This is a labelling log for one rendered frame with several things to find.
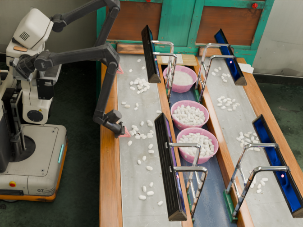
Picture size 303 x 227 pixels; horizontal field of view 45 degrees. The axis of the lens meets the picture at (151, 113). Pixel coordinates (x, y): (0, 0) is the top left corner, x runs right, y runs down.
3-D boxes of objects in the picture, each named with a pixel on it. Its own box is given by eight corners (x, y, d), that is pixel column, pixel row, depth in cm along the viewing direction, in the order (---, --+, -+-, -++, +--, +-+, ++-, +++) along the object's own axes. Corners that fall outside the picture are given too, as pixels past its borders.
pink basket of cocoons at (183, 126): (180, 140, 244) (183, 129, 238) (162, 115, 261) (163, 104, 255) (213, 130, 255) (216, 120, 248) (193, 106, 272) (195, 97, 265)
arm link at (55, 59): (115, 38, 194) (112, 46, 186) (121, 61, 202) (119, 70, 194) (37, 51, 201) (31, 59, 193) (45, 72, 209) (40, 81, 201)
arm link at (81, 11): (111, -15, 221) (110, -7, 214) (121, 4, 230) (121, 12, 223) (50, 16, 233) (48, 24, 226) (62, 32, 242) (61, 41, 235)
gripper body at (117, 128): (123, 122, 228) (114, 116, 225) (124, 133, 221) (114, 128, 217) (117, 128, 231) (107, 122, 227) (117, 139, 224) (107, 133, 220)
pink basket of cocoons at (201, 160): (177, 168, 225) (180, 157, 219) (172, 137, 245) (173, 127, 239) (219, 167, 229) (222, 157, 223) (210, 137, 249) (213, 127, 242)
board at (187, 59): (157, 64, 293) (157, 63, 292) (155, 54, 304) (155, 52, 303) (197, 65, 297) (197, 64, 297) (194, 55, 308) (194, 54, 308)
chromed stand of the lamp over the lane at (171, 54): (144, 106, 266) (150, 54, 236) (142, 89, 281) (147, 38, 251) (169, 106, 268) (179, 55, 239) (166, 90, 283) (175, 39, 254)
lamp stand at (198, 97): (197, 107, 271) (210, 56, 242) (192, 90, 286) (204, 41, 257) (222, 107, 274) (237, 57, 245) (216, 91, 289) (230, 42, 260)
